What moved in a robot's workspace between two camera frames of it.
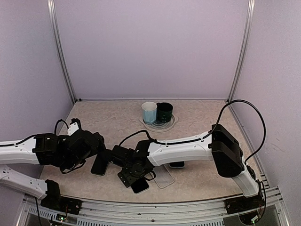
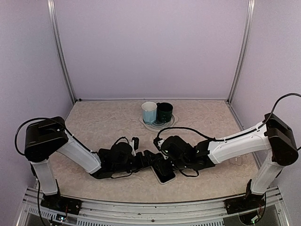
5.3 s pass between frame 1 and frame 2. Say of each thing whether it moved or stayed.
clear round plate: stayed
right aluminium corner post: stayed
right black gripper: moved
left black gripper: moved
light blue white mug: stayed
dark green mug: stayed
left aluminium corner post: stayed
